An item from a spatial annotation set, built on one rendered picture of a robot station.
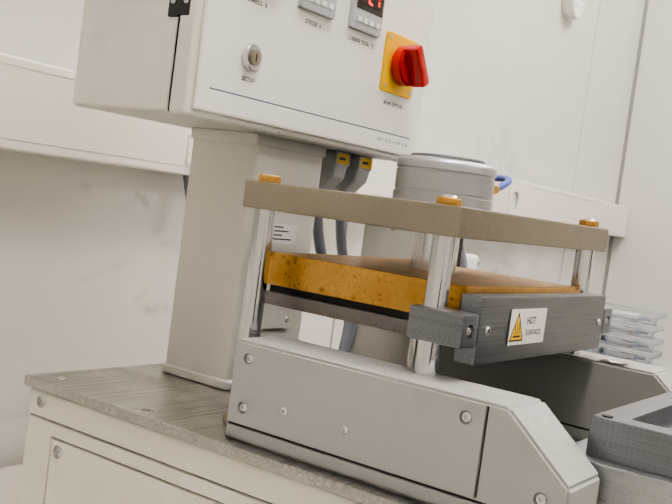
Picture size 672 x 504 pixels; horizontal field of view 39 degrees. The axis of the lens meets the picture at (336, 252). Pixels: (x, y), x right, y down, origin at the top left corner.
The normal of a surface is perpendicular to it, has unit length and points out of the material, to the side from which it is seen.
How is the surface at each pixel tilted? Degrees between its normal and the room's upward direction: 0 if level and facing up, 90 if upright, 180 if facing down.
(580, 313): 90
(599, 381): 90
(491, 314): 90
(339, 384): 90
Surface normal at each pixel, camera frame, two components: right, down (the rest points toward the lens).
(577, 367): -0.57, -0.04
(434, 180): -0.27, 0.01
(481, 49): 0.84, 0.14
